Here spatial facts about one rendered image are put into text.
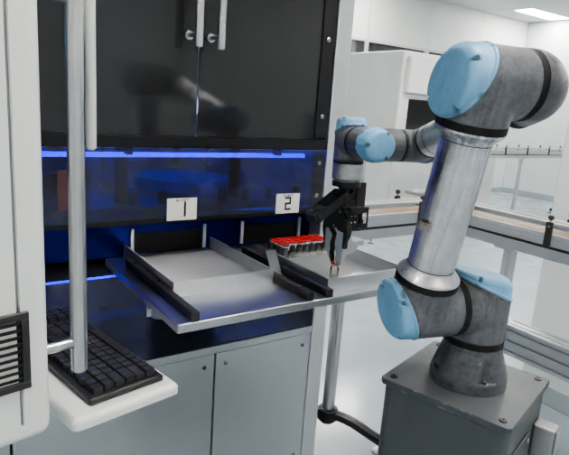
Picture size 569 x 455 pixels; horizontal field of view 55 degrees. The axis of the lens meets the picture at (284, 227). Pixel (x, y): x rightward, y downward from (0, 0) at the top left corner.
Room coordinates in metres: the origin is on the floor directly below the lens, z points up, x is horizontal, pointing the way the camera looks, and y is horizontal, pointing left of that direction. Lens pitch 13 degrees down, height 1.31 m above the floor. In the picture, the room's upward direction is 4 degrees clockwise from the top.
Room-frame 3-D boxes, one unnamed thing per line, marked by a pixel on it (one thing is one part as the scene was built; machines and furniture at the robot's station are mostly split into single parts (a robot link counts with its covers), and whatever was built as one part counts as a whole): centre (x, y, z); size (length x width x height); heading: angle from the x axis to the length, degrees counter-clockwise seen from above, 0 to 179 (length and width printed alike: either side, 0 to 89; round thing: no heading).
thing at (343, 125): (1.33, -0.14, 1.24); 0.09 x 0.08 x 0.11; 20
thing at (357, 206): (1.34, -0.15, 1.08); 0.09 x 0.08 x 0.12; 125
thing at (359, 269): (1.44, -0.12, 0.90); 0.34 x 0.26 x 0.04; 35
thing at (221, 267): (1.34, 0.22, 0.90); 0.34 x 0.26 x 0.04; 35
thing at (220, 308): (1.38, 0.04, 0.87); 0.70 x 0.48 x 0.02; 125
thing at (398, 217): (2.05, -0.35, 0.92); 0.69 x 0.16 x 0.16; 125
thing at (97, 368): (0.99, 0.39, 0.82); 0.40 x 0.14 x 0.02; 46
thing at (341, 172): (1.34, -0.14, 1.16); 0.08 x 0.08 x 0.05
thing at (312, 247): (1.53, -0.06, 0.90); 0.18 x 0.02 x 0.05; 125
